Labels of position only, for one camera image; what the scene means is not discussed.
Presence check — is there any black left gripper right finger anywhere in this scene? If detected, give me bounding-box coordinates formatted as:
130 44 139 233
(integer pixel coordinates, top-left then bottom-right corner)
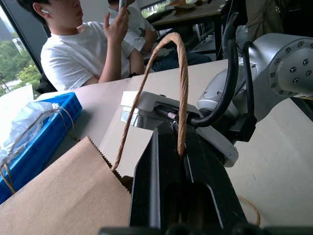
182 127 248 230

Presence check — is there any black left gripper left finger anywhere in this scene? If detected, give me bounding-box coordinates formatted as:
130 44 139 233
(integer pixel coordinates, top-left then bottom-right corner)
129 127 184 230

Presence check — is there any brown paper bag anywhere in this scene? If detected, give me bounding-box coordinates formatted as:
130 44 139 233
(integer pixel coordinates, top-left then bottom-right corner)
0 31 261 235

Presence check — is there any clear crumpled plastic bag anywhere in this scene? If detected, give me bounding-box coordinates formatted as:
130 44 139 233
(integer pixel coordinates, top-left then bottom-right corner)
0 84 62 161

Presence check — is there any bystander's raised hand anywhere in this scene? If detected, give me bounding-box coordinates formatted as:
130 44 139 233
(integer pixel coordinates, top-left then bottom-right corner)
102 5 130 45

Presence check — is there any thin brown twine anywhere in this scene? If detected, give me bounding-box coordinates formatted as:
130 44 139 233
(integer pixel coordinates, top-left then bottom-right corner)
0 107 81 195

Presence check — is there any blue plastic crate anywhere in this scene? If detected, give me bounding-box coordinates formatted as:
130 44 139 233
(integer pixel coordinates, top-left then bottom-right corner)
0 92 83 205

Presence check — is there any person in white t-shirt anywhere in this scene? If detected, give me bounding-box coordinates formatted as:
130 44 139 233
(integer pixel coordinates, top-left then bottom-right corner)
16 0 145 93

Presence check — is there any seated person in dark jeans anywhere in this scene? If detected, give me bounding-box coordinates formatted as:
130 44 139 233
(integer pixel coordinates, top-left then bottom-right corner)
107 0 213 72

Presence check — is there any wooden background table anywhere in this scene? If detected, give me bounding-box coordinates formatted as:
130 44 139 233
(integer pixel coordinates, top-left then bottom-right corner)
146 0 229 60

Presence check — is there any standing person in khaki trousers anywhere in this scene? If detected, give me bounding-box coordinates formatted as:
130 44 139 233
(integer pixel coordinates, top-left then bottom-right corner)
245 0 285 43

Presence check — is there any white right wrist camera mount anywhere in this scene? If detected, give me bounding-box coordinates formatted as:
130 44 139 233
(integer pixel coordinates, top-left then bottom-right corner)
120 91 239 168

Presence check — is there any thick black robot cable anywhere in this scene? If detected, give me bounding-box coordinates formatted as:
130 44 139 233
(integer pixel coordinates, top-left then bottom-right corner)
190 39 240 128

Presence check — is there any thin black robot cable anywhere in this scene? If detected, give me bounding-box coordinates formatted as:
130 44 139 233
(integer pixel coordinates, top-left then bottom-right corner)
242 41 255 117

